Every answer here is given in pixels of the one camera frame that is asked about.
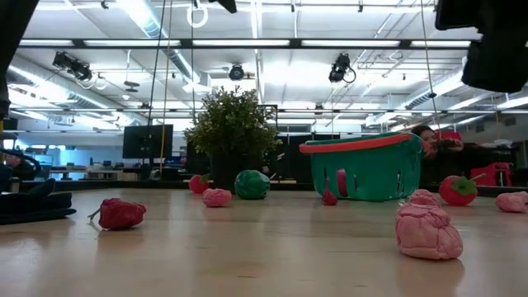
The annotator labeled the person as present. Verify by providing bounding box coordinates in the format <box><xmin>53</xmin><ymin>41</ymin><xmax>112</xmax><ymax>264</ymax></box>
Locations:
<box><xmin>410</xmin><ymin>125</ymin><xmax>512</xmax><ymax>186</ymax></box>

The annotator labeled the round overhead camera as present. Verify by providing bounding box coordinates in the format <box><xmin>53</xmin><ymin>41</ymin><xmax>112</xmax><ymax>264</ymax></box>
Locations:
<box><xmin>228</xmin><ymin>64</ymin><xmax>247</xmax><ymax>82</ymax></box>

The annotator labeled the red pepper toy with stem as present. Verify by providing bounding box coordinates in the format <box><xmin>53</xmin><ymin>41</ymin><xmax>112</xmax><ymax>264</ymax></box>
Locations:
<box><xmin>87</xmin><ymin>197</ymin><xmax>148</xmax><ymax>231</ymax></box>

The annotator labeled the red tool cabinet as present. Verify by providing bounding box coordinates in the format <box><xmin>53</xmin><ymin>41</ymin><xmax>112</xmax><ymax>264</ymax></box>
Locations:
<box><xmin>469</xmin><ymin>162</ymin><xmax>515</xmax><ymax>187</ymax></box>

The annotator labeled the grey hanging cable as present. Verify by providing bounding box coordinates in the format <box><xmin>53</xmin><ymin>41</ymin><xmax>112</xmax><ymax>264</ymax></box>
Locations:
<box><xmin>189</xmin><ymin>0</ymin><xmax>196</xmax><ymax>133</ymax></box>

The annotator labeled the black monitor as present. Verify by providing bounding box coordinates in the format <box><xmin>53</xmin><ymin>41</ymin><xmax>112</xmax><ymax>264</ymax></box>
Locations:
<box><xmin>122</xmin><ymin>124</ymin><xmax>174</xmax><ymax>160</ymax></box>

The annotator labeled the red tomato toy green top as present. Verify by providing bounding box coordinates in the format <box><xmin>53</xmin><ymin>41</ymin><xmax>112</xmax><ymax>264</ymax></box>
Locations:
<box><xmin>438</xmin><ymin>172</ymin><xmax>487</xmax><ymax>207</ymax></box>

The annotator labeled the white cable ring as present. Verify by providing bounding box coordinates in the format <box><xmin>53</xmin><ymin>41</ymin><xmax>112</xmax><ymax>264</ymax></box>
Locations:
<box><xmin>186</xmin><ymin>2</ymin><xmax>210</xmax><ymax>29</ymax></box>

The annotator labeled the black overhead camera rig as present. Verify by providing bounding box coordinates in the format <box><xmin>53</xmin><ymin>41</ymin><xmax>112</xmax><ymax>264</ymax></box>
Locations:
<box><xmin>52</xmin><ymin>51</ymin><xmax>94</xmax><ymax>83</ymax></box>

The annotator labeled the black hanging cable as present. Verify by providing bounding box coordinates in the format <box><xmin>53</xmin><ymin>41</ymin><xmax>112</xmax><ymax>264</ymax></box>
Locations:
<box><xmin>147</xmin><ymin>0</ymin><xmax>167</xmax><ymax>166</ymax></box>

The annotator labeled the teal basket orange rim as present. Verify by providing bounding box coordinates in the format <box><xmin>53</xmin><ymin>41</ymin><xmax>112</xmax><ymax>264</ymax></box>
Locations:
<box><xmin>299</xmin><ymin>131</ymin><xmax>426</xmax><ymax>202</ymax></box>

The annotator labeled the small red chili toy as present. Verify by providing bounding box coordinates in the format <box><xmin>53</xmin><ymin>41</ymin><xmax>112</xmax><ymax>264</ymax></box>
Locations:
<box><xmin>321</xmin><ymin>177</ymin><xmax>338</xmax><ymax>206</ymax></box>

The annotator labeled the small pink garlic toy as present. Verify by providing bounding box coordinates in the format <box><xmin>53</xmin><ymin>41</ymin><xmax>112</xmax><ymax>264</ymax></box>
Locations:
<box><xmin>201</xmin><ymin>187</ymin><xmax>233</xmax><ymax>209</ymax></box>
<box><xmin>407</xmin><ymin>188</ymin><xmax>442</xmax><ymax>209</ymax></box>
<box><xmin>494</xmin><ymin>191</ymin><xmax>528</xmax><ymax>215</ymax></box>

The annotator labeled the red strawberry toy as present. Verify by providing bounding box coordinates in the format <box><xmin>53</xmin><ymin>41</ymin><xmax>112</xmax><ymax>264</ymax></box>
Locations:
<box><xmin>188</xmin><ymin>172</ymin><xmax>212</xmax><ymax>195</ymax></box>

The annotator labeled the black overhead camera with cable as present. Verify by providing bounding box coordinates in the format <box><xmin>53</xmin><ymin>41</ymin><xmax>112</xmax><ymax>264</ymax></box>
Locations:
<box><xmin>328</xmin><ymin>52</ymin><xmax>357</xmax><ymax>84</ymax></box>

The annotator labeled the potted artificial green plant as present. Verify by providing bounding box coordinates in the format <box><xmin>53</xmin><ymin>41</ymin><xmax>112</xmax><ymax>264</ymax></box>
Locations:
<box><xmin>183</xmin><ymin>85</ymin><xmax>284</xmax><ymax>194</ymax></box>

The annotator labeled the black cable loop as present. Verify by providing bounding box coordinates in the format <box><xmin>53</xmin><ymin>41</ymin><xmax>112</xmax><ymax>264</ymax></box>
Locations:
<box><xmin>0</xmin><ymin>148</ymin><xmax>42</xmax><ymax>174</ymax></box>

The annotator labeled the folded navy cloth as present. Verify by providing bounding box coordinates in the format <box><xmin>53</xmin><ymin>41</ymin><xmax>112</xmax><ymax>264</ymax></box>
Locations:
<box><xmin>0</xmin><ymin>177</ymin><xmax>78</xmax><ymax>226</ymax></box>

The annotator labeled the large pink garlic toy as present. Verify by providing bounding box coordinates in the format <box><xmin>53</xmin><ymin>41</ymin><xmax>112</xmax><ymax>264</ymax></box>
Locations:
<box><xmin>394</xmin><ymin>201</ymin><xmax>464</xmax><ymax>261</ymax></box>

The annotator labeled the green bell pepper toy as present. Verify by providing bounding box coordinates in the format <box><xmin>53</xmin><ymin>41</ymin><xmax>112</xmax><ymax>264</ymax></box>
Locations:
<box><xmin>233</xmin><ymin>169</ymin><xmax>271</xmax><ymax>200</ymax></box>

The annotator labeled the black partition panel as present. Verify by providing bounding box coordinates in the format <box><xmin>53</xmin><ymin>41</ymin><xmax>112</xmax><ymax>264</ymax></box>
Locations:
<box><xmin>284</xmin><ymin>134</ymin><xmax>342</xmax><ymax>185</ymax></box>

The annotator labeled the background work desk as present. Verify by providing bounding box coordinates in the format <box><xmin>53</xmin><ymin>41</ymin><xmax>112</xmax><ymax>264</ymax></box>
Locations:
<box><xmin>49</xmin><ymin>164</ymin><xmax>141</xmax><ymax>182</ymax></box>

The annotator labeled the black overhead frame beam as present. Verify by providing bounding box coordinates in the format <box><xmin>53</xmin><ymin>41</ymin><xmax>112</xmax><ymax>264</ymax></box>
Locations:
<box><xmin>16</xmin><ymin>39</ymin><xmax>528</xmax><ymax>50</ymax></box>

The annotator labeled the black table edge rail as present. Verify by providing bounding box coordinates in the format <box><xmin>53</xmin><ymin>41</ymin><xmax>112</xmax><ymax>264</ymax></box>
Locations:
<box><xmin>16</xmin><ymin>179</ymin><xmax>528</xmax><ymax>198</ymax></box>

